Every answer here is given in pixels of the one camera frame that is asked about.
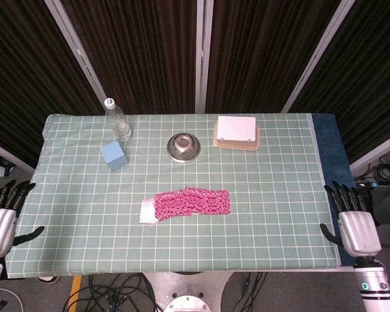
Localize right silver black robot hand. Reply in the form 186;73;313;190
319;181;383;258

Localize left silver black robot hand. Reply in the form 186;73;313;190
0;181;46;258

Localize small pink patterned cloth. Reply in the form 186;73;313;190
218;189;231;215

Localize long pink patterned cloth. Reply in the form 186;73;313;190
138;186;231;226

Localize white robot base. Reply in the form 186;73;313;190
142;271;237;312

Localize dark blue table cover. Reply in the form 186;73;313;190
311;112;357;268

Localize yellow floor tape strip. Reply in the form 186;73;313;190
66;275;83;312

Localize light blue cube block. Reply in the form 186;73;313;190
99;140;129;171

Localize beige container with white lid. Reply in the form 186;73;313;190
213;114;260;152

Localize clear plastic water bottle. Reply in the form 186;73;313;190
103;97;133;142

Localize green checked tablecloth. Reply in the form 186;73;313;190
5;112;343;280

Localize upturned stainless steel bowl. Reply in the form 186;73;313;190
166;132;202;164

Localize white frame post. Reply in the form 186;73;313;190
348;129;390;174
194;0;215;114
0;138;37;175
44;0;107;102
281;0;357;113

